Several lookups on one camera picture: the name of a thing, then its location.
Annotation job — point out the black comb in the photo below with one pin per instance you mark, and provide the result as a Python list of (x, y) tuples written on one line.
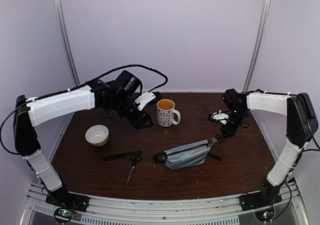
[(120, 155), (213, 156)]

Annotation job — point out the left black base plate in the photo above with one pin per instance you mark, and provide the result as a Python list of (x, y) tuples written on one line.
[(75, 202)]

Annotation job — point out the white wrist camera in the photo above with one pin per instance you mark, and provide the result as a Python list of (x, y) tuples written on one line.
[(218, 117), (147, 98)]

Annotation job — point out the small black-handled scissors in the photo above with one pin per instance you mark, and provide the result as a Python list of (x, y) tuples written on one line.
[(219, 138)]

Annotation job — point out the right circuit board with leds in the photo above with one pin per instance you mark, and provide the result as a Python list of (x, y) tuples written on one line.
[(265, 215)]

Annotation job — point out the floral ceramic mug yellow inside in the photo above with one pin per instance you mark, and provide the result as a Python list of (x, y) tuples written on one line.
[(167, 115)]

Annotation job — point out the large black-handled scissors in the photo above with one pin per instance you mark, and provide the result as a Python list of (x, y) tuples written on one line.
[(135, 158)]

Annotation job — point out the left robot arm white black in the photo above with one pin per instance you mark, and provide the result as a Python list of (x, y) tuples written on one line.
[(115, 95)]

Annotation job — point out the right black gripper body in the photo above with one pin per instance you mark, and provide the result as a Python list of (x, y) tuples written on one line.
[(232, 130)]

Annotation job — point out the circuit board with leds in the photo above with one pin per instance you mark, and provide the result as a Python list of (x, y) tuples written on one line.
[(63, 215), (265, 215)]

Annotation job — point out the left circuit board with leds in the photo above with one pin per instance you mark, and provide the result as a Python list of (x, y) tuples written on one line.
[(63, 215)]

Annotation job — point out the left aluminium frame post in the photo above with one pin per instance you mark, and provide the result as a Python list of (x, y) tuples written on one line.
[(66, 42)]

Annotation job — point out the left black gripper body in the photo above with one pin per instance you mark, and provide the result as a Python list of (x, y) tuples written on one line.
[(136, 122)]

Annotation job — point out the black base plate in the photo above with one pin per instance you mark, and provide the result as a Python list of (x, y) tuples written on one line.
[(75, 202), (257, 200)]

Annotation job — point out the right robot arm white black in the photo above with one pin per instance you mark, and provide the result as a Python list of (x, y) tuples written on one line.
[(301, 125)]

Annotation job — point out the right aluminium frame post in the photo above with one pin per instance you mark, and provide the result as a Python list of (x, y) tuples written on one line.
[(263, 20)]

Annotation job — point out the white ceramic bowl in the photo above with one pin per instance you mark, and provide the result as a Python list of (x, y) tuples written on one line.
[(97, 135)]

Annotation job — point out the front aluminium rail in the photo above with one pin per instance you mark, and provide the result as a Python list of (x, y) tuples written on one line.
[(224, 210)]

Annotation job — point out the grey zipper pouch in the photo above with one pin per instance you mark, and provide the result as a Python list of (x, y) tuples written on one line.
[(188, 155)]

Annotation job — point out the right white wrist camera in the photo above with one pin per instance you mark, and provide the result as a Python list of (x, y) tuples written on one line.
[(218, 117)]

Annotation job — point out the aluminium frame post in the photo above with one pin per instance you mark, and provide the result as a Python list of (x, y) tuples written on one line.
[(263, 20), (66, 42)]

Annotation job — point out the black clipper guard attachment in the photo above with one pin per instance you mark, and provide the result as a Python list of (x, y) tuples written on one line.
[(157, 158)]

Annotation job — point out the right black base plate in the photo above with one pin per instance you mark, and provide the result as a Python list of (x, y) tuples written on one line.
[(257, 200)]

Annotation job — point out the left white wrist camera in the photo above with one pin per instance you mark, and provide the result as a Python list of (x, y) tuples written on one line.
[(147, 98)]

